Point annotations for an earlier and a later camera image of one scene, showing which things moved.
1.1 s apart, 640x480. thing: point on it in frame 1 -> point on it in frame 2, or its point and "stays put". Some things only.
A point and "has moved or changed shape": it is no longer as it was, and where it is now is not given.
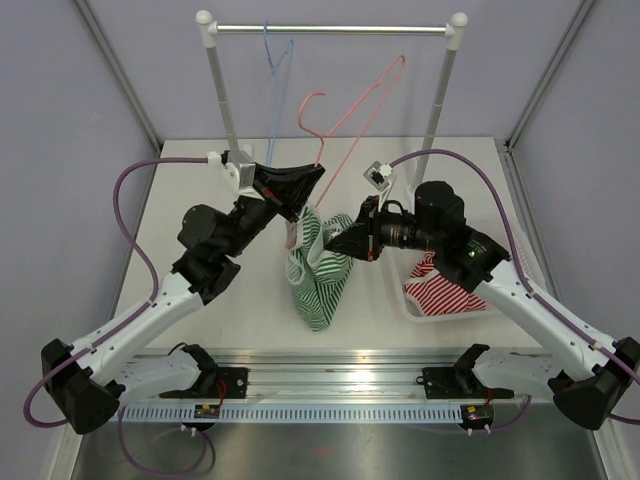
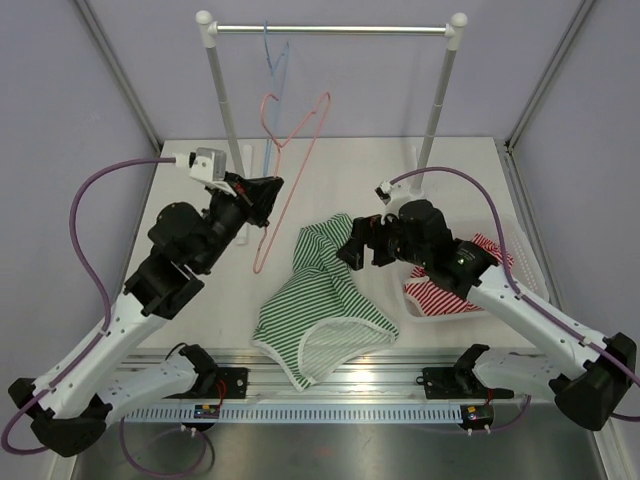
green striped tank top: [318, 277] has moved or changed shape
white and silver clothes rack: [453, 30] stays put
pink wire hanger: [348, 117] -> [279, 148]
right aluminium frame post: [517, 183] stays put
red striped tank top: [434, 293] stays put
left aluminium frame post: [120, 75] stays put
